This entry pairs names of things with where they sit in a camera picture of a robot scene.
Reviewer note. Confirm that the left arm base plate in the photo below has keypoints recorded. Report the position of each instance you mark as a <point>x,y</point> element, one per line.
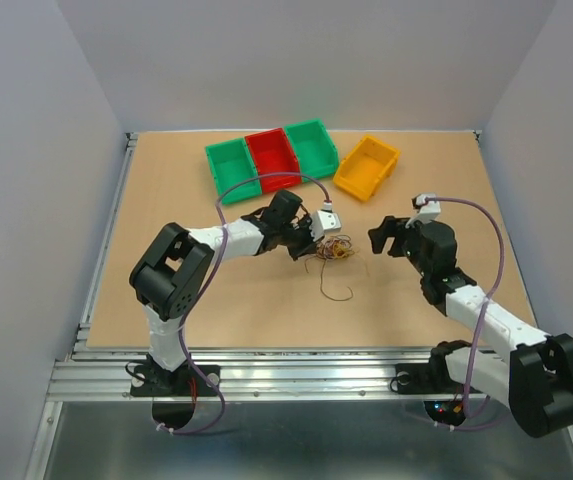
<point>148,380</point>

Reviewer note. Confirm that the green bin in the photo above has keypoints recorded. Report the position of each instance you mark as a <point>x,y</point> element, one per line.
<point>315,150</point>
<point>230,164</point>

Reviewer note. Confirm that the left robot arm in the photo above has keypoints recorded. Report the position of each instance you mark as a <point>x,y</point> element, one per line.
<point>180,263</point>

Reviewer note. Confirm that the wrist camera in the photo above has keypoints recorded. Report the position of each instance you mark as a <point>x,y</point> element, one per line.
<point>427,208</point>
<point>324,223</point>

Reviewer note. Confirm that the yellow bin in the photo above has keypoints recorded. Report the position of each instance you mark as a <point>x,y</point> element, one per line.
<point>365,168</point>

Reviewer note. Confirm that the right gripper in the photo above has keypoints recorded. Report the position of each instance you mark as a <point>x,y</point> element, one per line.
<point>400,228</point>

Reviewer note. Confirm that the right green bin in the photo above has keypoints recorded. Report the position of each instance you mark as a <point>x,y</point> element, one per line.
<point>315,150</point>

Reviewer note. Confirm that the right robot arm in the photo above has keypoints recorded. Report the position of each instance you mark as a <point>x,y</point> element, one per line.
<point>528,370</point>

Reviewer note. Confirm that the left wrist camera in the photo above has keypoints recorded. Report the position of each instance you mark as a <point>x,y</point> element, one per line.
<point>324,223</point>

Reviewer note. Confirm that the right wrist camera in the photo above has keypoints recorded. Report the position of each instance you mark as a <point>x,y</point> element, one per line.
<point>427,208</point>

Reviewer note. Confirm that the left green bin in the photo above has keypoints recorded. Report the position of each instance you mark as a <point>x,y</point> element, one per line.
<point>230,164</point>

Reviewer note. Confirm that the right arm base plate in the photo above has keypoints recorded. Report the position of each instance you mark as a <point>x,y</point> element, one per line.
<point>423,379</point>

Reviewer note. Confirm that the red bin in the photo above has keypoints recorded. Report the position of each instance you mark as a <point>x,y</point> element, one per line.
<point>272,152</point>

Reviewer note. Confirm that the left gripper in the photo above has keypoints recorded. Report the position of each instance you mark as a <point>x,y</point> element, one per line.
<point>309,245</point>

